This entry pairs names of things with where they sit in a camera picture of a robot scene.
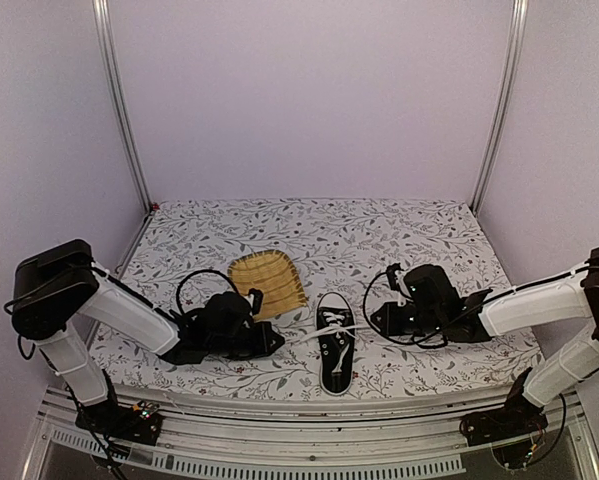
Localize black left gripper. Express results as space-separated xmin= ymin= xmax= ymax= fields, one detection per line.
xmin=207 ymin=320 xmax=283 ymax=361

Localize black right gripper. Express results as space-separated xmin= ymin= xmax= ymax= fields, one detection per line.
xmin=373 ymin=301 xmax=445 ymax=336

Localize black white canvas sneaker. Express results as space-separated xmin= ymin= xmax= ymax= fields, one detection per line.
xmin=291 ymin=292 xmax=364 ymax=396

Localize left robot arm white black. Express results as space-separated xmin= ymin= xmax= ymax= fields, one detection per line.
xmin=4 ymin=239 xmax=285 ymax=434

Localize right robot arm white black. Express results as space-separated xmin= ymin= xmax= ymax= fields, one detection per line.
xmin=364 ymin=247 xmax=599 ymax=436

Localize woven bamboo tray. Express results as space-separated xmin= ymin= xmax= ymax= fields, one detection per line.
xmin=228 ymin=250 xmax=308 ymax=321

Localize floral patterned table mat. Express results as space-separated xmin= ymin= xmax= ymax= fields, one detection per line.
xmin=76 ymin=198 xmax=546 ymax=402

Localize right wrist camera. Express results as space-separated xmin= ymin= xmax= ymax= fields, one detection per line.
xmin=385 ymin=263 xmax=410 ymax=307

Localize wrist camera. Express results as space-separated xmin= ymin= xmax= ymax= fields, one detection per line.
xmin=385 ymin=263 xmax=410 ymax=307
xmin=244 ymin=288 xmax=264 ymax=317

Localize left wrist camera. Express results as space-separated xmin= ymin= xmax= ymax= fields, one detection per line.
xmin=244 ymin=288 xmax=264 ymax=317

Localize left black camera cable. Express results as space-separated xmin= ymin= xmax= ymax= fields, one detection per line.
xmin=174 ymin=268 xmax=238 ymax=321

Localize black camera cable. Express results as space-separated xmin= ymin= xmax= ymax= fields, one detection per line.
xmin=174 ymin=268 xmax=238 ymax=321
xmin=361 ymin=269 xmax=480 ymax=350

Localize right black camera cable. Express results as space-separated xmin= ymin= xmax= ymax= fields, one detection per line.
xmin=361 ymin=269 xmax=480 ymax=350

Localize front aluminium rail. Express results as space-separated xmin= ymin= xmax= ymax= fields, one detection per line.
xmin=21 ymin=387 xmax=599 ymax=480

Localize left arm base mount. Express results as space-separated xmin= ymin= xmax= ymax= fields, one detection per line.
xmin=75 ymin=401 xmax=163 ymax=446

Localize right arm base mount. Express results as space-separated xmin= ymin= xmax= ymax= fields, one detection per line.
xmin=459 ymin=398 xmax=548 ymax=446

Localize right aluminium frame post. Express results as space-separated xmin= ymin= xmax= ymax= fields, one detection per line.
xmin=470 ymin=0 xmax=529 ymax=217

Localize aluminium frame post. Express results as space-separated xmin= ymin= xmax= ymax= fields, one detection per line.
xmin=92 ymin=0 xmax=153 ymax=213
xmin=470 ymin=0 xmax=529 ymax=217

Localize left aluminium frame post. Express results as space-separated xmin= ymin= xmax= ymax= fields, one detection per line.
xmin=92 ymin=0 xmax=153 ymax=213

